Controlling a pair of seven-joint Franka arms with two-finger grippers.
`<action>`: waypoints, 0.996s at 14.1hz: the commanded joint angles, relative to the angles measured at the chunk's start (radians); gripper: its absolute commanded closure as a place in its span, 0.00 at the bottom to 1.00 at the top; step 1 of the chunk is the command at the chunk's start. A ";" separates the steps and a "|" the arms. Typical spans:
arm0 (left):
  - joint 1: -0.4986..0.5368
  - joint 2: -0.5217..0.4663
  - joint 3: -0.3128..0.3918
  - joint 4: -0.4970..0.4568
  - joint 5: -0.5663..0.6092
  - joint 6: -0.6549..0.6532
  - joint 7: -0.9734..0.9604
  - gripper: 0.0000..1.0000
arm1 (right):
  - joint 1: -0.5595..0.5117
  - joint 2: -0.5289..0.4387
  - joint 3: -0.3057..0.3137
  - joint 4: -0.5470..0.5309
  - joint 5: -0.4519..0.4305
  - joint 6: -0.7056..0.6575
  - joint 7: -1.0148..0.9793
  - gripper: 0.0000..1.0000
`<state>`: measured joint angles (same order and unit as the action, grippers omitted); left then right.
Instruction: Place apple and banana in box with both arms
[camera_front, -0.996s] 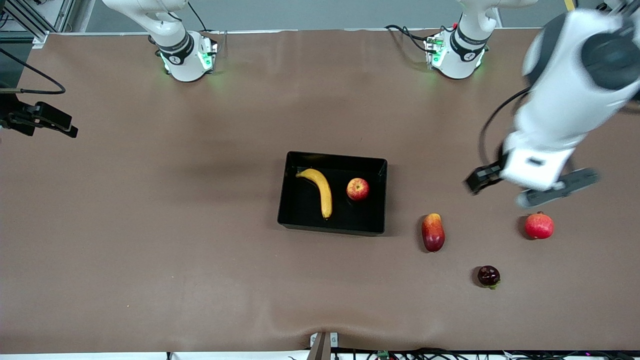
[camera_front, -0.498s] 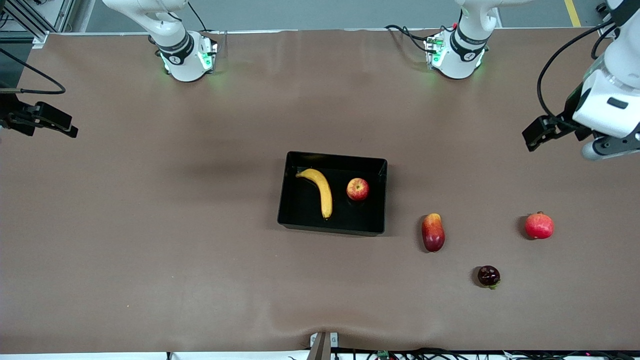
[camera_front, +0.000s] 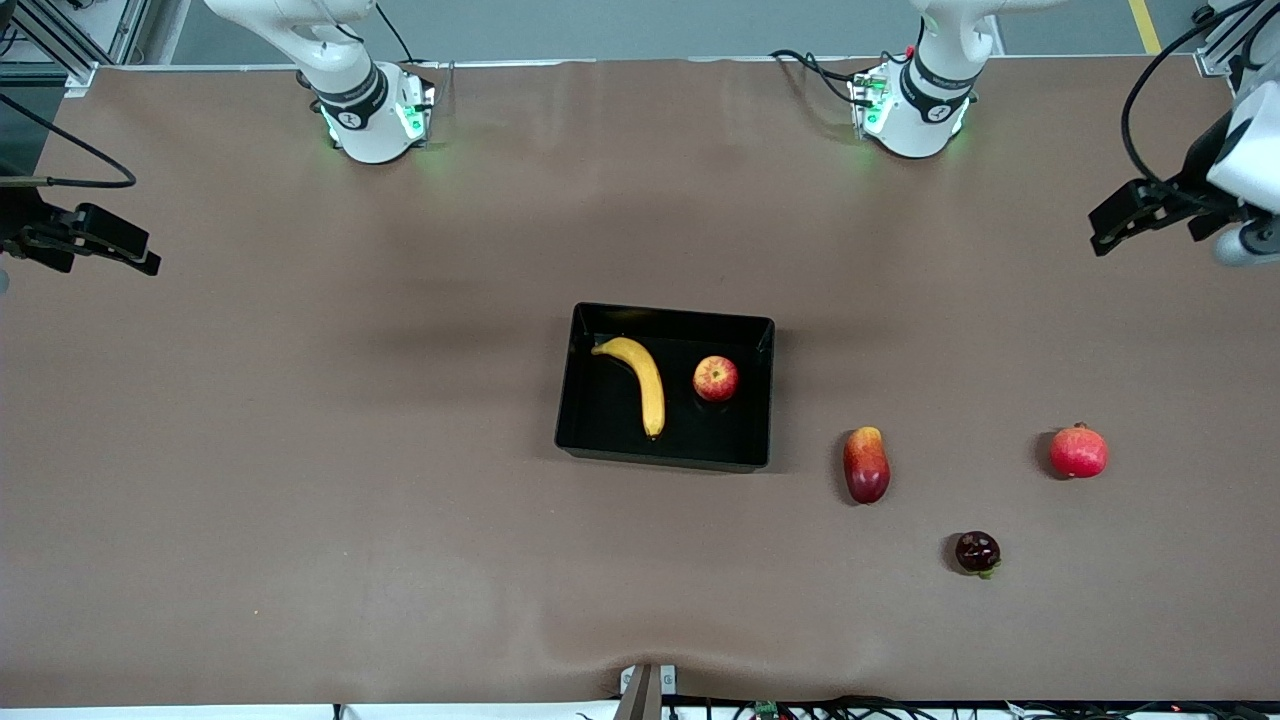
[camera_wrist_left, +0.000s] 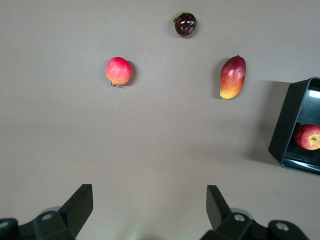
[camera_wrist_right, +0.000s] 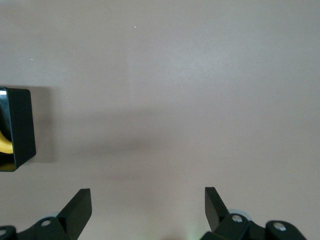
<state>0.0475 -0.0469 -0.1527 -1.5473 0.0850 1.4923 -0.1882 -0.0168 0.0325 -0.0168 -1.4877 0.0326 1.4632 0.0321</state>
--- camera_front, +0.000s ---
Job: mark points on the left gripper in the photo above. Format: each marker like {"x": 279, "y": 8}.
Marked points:
{"x": 1197, "y": 181}

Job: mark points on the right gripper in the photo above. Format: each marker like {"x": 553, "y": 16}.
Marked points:
{"x": 22, "y": 224}

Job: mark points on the red yellow apple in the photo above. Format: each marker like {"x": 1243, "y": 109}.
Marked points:
{"x": 716, "y": 379}

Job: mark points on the yellow banana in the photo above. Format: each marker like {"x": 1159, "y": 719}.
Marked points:
{"x": 648, "y": 385}

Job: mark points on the black plastic box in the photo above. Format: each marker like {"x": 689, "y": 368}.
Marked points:
{"x": 610, "y": 420}

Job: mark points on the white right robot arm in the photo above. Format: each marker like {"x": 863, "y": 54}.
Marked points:
{"x": 370, "y": 130}

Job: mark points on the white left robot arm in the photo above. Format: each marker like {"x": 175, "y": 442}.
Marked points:
{"x": 915, "y": 120}

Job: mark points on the red pomegranate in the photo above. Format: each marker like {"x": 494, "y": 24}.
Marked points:
{"x": 1079, "y": 452}

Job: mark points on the red yellow mango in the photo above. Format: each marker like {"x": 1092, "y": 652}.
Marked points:
{"x": 866, "y": 466}

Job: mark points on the dark purple mangosteen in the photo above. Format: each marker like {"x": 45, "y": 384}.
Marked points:
{"x": 977, "y": 552}

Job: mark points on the aluminium frame profile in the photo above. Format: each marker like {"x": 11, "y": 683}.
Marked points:
{"x": 60, "y": 40}
{"x": 1235, "y": 40}

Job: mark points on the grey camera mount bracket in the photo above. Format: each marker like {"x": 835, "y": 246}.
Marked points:
{"x": 640, "y": 692}

